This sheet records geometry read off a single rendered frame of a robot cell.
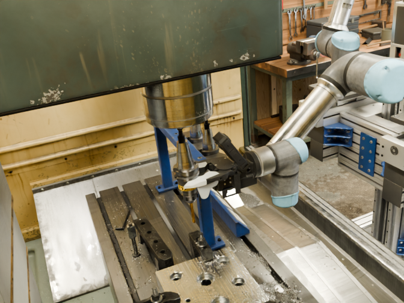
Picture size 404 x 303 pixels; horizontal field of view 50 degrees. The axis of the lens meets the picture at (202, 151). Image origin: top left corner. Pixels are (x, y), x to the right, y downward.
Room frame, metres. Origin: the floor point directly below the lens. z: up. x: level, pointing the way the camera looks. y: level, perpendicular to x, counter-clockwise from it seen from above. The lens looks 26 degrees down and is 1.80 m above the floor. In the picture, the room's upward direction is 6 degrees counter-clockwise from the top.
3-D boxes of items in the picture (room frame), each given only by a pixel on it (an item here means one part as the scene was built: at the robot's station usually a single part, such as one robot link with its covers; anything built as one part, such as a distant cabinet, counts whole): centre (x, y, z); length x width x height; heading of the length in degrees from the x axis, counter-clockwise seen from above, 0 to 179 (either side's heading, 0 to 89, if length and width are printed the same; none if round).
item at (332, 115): (1.86, -0.67, 1.07); 0.40 x 0.13 x 0.09; 111
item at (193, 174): (0.93, 0.04, 1.31); 0.06 x 0.06 x 0.03
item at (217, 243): (1.15, 0.01, 1.05); 0.10 x 0.05 x 0.30; 109
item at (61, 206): (1.55, 0.25, 0.75); 0.89 x 0.70 x 0.26; 109
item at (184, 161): (0.93, 0.04, 1.35); 0.04 x 0.04 x 0.07
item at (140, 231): (1.15, 0.19, 0.93); 0.26 x 0.05 x 0.06; 24
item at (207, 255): (1.03, 0.03, 0.97); 0.13 x 0.03 x 0.15; 19
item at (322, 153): (1.85, -0.69, 0.89); 0.36 x 0.10 x 0.09; 111
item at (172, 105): (0.93, 0.04, 1.51); 0.16 x 0.16 x 0.12
